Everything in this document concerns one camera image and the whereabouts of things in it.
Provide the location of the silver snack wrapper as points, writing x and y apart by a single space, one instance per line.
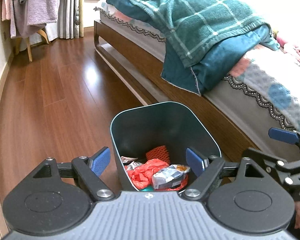
167 176

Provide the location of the purple towel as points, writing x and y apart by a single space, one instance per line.
42 5

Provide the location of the teal duvet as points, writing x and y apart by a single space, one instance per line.
220 62

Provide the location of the orange foam fruit net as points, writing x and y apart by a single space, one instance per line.
160 153

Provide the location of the wooden clothes rack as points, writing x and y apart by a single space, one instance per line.
29 50

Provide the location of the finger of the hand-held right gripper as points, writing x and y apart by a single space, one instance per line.
282 135
265 158

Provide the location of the dark teal waste bin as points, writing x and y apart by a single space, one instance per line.
165 125

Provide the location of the grey wrapper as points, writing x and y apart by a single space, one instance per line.
130 160

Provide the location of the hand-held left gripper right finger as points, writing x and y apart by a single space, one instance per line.
195 161

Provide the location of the red plastic bag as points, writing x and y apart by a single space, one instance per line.
145 172

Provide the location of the pink blanket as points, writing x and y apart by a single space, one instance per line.
297 47

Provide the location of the grey striped curtain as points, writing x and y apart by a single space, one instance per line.
65 10

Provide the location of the grey mattress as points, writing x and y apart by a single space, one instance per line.
240 110

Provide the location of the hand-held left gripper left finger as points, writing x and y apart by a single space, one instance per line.
100 161

